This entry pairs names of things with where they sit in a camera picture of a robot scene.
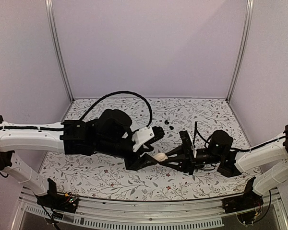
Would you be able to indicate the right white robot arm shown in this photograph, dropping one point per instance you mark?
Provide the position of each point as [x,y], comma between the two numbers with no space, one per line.
[233,161]

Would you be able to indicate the right aluminium frame post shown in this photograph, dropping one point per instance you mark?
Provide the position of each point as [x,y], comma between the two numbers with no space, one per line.
[242,48]

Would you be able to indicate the aluminium frame post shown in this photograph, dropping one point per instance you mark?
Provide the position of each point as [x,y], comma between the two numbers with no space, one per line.
[57,49]
[242,48]

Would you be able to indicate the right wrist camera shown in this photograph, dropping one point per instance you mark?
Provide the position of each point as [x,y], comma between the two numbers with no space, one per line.
[187,145]

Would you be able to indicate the left aluminium frame post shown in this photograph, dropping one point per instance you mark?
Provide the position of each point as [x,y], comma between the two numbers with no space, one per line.
[57,49]

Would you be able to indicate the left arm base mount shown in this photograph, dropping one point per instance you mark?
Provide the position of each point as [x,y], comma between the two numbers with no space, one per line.
[67,202]

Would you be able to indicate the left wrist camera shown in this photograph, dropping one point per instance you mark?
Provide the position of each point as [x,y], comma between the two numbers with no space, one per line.
[146,135]

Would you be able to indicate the front aluminium rail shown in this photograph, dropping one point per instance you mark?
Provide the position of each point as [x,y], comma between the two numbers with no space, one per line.
[103,214]

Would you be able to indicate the floral patterned table mat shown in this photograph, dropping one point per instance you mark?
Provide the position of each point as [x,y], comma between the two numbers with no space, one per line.
[103,176]

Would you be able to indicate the white earbud charging case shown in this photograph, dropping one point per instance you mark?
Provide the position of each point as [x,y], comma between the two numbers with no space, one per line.
[161,156]

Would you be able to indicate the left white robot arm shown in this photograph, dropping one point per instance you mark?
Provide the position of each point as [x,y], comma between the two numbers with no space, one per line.
[109,134]

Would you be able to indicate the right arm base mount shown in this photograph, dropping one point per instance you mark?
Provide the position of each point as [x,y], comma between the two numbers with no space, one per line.
[249,204]

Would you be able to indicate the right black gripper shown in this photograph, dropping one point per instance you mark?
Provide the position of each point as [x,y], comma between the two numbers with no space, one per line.
[186,164]

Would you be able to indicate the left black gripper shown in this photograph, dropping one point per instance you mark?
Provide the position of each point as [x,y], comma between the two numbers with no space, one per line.
[138,162]

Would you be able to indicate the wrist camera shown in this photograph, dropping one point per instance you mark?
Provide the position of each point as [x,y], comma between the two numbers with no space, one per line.
[187,145]
[146,135]

